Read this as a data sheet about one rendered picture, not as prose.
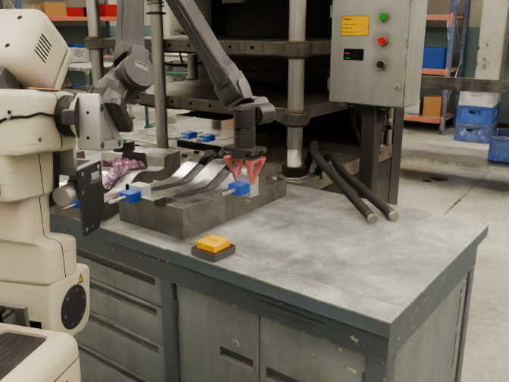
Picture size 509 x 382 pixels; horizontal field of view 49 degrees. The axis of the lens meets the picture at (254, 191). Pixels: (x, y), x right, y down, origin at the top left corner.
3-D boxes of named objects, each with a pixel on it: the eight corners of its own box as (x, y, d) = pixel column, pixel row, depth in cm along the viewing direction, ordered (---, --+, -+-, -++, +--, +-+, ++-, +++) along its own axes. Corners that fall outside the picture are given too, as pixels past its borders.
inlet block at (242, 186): (228, 206, 142) (227, 186, 141) (213, 202, 145) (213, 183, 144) (258, 195, 152) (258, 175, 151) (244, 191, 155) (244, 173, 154)
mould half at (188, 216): (183, 239, 150) (181, 192, 146) (120, 220, 165) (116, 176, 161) (286, 195, 188) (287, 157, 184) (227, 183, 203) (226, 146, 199)
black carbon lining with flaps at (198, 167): (182, 205, 156) (180, 173, 153) (142, 195, 165) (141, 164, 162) (256, 179, 182) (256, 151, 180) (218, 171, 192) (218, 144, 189)
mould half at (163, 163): (103, 221, 164) (100, 185, 160) (32, 211, 172) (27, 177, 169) (181, 178, 209) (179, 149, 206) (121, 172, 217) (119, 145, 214)
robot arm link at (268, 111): (215, 92, 148) (236, 78, 142) (244, 89, 156) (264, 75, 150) (232, 134, 147) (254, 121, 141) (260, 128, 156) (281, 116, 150)
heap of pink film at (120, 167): (114, 190, 174) (112, 166, 171) (67, 185, 179) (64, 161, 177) (155, 170, 197) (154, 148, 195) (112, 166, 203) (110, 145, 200)
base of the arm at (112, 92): (64, 101, 113) (118, 103, 110) (79, 73, 117) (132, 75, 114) (81, 129, 120) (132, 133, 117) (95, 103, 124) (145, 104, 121)
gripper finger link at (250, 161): (245, 179, 154) (245, 145, 152) (266, 183, 150) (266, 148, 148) (230, 184, 149) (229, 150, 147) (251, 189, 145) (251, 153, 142)
